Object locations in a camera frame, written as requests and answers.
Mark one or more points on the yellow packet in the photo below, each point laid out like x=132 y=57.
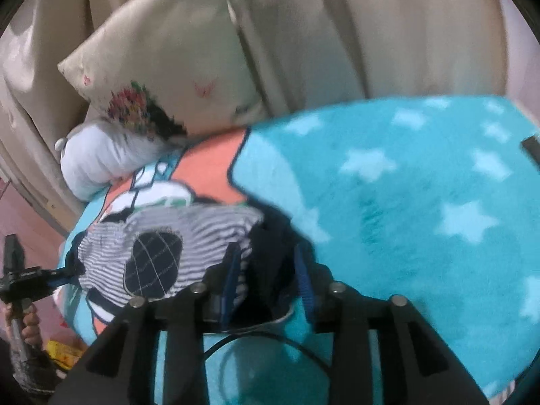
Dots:
x=63 y=352

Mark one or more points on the striped pants with navy patch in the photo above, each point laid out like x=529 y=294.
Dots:
x=168 y=253

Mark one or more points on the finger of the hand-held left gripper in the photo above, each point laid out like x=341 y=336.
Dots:
x=64 y=277

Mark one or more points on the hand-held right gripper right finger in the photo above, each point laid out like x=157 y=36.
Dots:
x=302 y=278

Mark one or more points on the dark object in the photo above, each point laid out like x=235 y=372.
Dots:
x=531 y=147

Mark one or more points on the cream floral pillow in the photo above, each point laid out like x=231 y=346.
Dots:
x=177 y=63

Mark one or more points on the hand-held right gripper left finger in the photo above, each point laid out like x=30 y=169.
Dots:
x=233 y=272

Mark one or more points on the beige curtain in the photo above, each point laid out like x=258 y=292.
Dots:
x=337 y=29

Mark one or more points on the pale blue pillow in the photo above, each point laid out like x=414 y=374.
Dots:
x=97 y=156

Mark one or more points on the teal star printed blanket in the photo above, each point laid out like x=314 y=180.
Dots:
x=400 y=219

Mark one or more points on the person's left hand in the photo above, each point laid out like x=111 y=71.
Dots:
x=29 y=328

